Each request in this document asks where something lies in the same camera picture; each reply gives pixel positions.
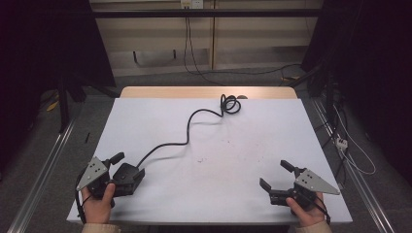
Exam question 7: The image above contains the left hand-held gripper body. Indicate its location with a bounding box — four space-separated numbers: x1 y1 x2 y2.
76 155 135 208

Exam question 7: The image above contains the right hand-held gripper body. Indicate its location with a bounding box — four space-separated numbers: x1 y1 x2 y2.
269 166 341 209

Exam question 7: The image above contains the black power adapter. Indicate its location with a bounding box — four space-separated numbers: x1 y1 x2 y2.
112 162 140 187

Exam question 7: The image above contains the black adapter cable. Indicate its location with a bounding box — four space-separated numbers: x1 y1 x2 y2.
135 93 243 170

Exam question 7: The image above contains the person's right hand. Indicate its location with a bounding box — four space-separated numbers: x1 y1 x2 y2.
285 192 327 228

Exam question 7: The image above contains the person's left hand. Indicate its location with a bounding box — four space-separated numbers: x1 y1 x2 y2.
81 183 117 225

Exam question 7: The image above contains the white table mat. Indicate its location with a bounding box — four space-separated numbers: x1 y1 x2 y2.
66 97 354 225

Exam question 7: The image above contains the white power strip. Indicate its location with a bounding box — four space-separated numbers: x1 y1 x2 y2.
334 135 350 153

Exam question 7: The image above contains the black metal stand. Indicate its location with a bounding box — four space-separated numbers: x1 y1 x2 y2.
55 73 73 134

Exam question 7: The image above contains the black curtain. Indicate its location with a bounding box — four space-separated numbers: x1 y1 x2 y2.
0 0 117 173
300 0 412 187

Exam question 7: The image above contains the black horizontal bar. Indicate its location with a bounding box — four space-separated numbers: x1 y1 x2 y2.
91 8 323 19

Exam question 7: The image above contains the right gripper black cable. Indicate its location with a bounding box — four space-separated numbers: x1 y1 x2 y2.
310 193 331 225

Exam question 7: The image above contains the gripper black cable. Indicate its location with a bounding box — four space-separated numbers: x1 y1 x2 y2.
74 168 89 225
310 193 331 225

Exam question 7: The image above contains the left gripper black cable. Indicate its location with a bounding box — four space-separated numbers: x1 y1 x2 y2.
74 168 89 225

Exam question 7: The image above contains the aluminium floor rail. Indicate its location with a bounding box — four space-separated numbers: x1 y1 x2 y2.
7 118 78 233
311 97 395 233

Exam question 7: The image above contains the white floor cable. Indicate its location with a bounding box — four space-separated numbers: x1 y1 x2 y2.
332 104 377 176

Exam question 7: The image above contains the black hanging wall cable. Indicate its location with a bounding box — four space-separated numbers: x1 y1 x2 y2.
182 16 303 87

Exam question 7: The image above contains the white wall socket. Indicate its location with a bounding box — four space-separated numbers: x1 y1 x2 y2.
180 0 205 10

